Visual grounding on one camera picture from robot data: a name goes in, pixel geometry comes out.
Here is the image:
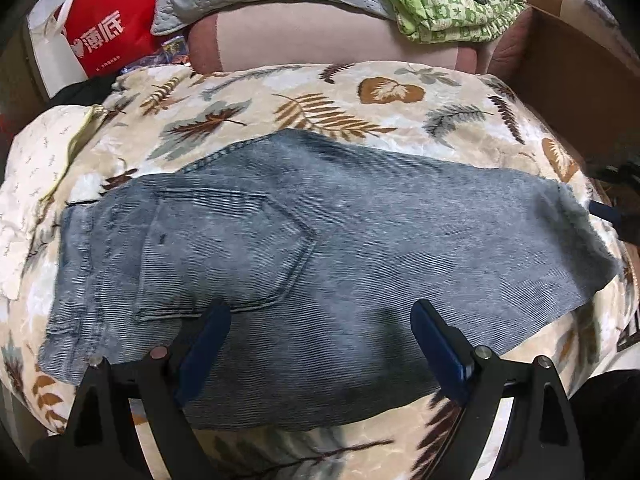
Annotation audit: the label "green patterned blanket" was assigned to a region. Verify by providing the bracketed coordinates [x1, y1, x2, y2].
[367, 0, 529, 44]

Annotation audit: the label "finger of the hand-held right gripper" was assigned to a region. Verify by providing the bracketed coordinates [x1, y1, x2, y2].
[589, 200, 626, 226]

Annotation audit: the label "white patterned cloth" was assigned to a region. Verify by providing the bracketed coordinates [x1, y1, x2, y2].
[0, 105, 108, 302]

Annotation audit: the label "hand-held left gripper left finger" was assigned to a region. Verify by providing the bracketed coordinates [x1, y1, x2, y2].
[31, 300, 233, 480]

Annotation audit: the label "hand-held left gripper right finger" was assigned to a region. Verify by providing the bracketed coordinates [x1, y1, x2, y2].
[409, 299, 585, 480]

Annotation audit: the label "yellow-green cord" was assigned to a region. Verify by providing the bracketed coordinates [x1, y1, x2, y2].
[37, 104, 104, 207]

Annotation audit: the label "red shopping bag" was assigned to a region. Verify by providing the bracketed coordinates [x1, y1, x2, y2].
[27, 0, 177, 101]

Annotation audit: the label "colourful printed packet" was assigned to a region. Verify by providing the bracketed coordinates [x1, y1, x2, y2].
[159, 37, 194, 69]

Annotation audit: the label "pink and brown sofa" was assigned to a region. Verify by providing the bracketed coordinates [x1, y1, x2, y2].
[187, 0, 626, 78]

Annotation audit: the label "leaf print blanket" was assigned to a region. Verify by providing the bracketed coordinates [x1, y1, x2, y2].
[0, 60, 640, 480]

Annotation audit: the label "cardboard box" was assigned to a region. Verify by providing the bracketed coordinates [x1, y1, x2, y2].
[510, 2, 640, 183]

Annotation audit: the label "black cloth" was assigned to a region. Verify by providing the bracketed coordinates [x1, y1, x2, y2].
[49, 77, 122, 112]

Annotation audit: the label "grey-blue denim pants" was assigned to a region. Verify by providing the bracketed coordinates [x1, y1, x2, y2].
[39, 129, 621, 433]

